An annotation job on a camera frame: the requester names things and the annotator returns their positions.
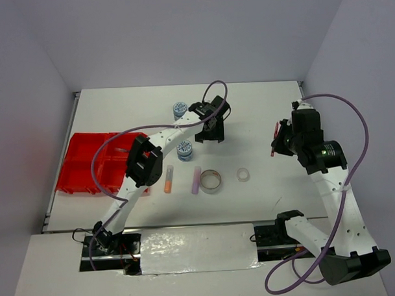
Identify red gel pen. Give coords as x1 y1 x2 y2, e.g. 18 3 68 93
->
270 122 281 157

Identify blue gel pen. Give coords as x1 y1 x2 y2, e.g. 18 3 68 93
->
114 147 130 153

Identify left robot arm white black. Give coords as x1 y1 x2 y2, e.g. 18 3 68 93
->
91 96 230 254

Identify near blue white putty jar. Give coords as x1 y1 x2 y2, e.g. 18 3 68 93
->
176 140 193 162

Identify blue white putty jar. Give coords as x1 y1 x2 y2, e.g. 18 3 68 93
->
176 140 193 162
172 101 188 121

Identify far blue white putty jar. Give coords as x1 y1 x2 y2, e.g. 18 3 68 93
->
172 101 188 121

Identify large clear tape roll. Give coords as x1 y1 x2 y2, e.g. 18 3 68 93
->
199 169 222 194

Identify small clear tape roll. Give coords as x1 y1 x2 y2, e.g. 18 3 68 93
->
237 167 250 182

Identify purple glue stick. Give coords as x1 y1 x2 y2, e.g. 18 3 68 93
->
191 166 202 195

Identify orange glue stick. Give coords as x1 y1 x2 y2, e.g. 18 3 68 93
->
164 165 174 194

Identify red compartment storage bin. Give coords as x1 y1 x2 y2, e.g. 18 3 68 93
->
55 132 146 195

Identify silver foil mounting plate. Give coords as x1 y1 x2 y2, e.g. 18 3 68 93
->
140 223 260 275

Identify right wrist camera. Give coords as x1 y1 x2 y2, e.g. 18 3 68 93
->
291 99 307 111

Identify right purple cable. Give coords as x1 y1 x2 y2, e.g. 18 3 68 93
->
258 92 375 295

